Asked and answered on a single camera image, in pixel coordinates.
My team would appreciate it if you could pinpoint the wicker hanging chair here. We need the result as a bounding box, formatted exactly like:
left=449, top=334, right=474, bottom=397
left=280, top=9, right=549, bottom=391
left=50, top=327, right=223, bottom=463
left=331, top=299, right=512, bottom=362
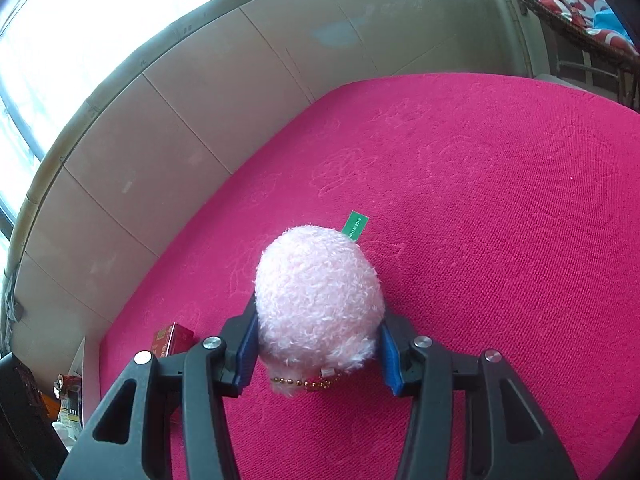
left=480, top=0, right=640, bottom=106

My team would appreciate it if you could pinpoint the blue cloth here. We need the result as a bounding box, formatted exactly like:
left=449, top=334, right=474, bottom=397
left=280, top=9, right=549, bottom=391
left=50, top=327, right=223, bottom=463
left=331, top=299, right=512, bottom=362
left=595, top=10, right=627, bottom=37

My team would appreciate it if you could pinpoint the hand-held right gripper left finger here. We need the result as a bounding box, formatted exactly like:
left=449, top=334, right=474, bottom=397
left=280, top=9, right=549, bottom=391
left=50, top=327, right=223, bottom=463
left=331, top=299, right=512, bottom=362
left=59, top=300, right=261, bottom=480

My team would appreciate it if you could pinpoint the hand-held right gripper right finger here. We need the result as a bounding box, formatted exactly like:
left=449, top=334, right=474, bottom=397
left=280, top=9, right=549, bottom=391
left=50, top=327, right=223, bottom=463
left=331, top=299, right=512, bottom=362
left=377, top=317, right=581, bottom=480

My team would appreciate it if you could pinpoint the pink towel blanket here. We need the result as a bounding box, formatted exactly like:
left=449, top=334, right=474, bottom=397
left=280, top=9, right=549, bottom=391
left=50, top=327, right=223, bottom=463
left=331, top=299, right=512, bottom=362
left=99, top=73, right=640, bottom=480

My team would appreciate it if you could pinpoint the red brown carton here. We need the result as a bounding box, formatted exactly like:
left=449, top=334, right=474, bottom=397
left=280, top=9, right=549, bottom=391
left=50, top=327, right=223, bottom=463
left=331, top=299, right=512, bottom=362
left=150, top=322, right=196, bottom=359

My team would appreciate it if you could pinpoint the pink plush ball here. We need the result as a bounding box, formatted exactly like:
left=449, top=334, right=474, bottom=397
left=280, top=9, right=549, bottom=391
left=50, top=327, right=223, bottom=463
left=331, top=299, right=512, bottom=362
left=255, top=211, right=386, bottom=398

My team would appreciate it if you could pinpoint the red white seat cushion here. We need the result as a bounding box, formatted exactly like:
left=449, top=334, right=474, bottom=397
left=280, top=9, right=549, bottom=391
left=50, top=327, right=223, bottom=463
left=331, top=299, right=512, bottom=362
left=522, top=0, right=638, bottom=56

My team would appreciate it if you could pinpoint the white cardboard box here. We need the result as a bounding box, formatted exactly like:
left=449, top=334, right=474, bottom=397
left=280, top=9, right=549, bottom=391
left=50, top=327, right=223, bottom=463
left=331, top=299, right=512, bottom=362
left=65, top=337, right=102, bottom=441

